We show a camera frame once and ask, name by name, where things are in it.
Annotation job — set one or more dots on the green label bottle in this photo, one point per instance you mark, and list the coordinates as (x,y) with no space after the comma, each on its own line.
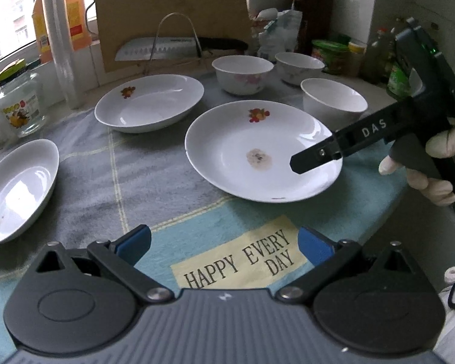
(398,79)

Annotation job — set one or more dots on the grey and blue towel mat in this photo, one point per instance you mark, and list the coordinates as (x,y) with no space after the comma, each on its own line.
(155,182)

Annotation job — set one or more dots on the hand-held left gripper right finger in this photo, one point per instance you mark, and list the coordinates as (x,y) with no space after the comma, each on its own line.
(314,248)

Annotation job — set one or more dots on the yellow lid jar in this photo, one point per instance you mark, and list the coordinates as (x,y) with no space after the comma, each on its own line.
(356,60)

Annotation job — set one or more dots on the plain white bowl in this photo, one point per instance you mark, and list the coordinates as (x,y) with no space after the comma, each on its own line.
(326,106)

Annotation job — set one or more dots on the white bowl with grey flowers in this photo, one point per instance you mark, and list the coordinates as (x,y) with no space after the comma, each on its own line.
(295,70)

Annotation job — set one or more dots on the white fruit print plate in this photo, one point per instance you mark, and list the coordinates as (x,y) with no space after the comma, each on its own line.
(19,193)
(148,110)

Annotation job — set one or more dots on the dark knife block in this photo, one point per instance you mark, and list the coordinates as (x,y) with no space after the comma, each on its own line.
(318,11)

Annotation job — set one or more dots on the white plate with brown stain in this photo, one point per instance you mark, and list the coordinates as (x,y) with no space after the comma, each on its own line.
(231,140)

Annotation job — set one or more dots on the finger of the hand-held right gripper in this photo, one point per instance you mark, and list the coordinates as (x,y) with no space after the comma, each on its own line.
(314,157)

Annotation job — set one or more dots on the green sauce bottle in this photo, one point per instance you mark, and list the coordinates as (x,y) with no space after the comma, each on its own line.
(377,57)

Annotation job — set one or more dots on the cling film roll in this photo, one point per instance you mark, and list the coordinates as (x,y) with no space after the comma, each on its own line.
(62,53)

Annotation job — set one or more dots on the glass jar with green lid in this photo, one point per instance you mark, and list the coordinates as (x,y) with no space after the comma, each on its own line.
(22,110)

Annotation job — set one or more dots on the wooden cutting board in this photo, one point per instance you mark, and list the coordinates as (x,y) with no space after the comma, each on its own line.
(155,3)

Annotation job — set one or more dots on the white bowl with pink flowers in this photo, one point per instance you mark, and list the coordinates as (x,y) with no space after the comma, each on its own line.
(242,79)

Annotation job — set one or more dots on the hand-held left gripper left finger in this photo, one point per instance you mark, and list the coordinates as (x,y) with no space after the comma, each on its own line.
(136,240)

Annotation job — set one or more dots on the orange cooking oil bottle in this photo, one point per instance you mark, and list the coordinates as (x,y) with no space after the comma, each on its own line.
(76,15)

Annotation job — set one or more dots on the person's right hand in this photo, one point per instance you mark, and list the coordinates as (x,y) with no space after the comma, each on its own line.
(445,142)

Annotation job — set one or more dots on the white plastic bag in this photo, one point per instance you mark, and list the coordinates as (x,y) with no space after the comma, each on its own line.
(284,26)

